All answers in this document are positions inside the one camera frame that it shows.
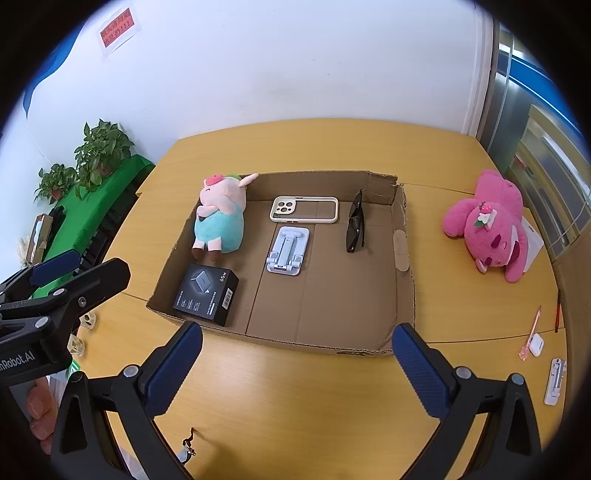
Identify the white earbud case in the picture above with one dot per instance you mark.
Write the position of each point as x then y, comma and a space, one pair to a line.
535, 345

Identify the small patterned cup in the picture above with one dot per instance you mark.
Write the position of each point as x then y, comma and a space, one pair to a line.
87, 320
77, 346

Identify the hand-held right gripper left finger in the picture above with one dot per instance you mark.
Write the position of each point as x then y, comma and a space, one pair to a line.
171, 369

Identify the red wall sign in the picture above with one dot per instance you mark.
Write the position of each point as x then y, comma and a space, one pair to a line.
117, 32

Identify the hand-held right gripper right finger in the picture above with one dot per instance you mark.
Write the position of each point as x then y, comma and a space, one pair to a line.
420, 369

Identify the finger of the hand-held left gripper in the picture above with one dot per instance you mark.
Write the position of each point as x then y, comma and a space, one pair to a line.
55, 265
101, 281

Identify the pink pen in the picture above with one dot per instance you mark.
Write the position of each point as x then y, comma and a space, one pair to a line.
534, 325

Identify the small brown cardboard box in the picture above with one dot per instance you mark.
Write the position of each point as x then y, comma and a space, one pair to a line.
39, 235

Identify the light blue phone stand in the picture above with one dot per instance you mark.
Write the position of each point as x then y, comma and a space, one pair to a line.
288, 249

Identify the red pen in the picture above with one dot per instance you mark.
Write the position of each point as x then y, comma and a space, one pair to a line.
557, 314

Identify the pink pig plush toy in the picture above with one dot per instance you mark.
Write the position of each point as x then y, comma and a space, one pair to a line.
219, 226

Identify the green table cloth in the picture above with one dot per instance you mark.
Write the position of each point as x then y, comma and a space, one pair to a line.
78, 221

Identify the black charger box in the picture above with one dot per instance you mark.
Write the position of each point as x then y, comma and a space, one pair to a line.
203, 295

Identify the small potted green plant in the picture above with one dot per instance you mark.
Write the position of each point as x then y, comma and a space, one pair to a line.
55, 180

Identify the large potted green plant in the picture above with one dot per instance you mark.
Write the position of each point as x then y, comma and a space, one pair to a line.
104, 147

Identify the black sunglasses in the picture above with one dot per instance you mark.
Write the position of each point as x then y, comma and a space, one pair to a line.
355, 230

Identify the white flat box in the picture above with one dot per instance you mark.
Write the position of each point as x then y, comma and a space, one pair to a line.
531, 240

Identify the black chair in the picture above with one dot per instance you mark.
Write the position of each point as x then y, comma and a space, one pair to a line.
99, 244

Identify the glass door with blue stripe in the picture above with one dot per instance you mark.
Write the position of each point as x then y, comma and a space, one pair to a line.
531, 120

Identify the pink bear plush toy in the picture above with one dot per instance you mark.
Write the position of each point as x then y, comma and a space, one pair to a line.
485, 230

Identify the wooden desktop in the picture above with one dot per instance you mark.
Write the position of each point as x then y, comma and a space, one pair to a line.
300, 397

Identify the blue wall banner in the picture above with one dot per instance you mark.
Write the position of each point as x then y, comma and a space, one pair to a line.
51, 64

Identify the person's left hand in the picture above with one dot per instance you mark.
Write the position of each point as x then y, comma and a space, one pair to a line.
44, 410

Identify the white folded phone stand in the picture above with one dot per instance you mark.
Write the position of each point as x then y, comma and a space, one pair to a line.
554, 383

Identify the clear white phone case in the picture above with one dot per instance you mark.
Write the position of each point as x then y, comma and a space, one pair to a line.
278, 206

